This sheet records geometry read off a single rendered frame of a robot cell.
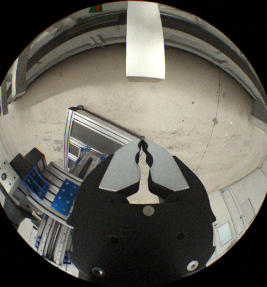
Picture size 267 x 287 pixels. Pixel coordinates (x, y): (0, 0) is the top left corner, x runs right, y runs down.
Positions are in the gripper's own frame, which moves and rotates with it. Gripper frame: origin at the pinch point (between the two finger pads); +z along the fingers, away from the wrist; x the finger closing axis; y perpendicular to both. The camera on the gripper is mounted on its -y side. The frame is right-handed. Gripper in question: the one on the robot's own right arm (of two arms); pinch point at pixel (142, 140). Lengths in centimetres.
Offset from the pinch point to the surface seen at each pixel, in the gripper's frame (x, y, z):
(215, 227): 214, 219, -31
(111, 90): -26, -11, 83
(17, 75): -23.7, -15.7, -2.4
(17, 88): -23.6, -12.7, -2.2
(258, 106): 237, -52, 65
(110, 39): -22, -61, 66
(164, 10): 7.6, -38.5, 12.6
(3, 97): -49, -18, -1
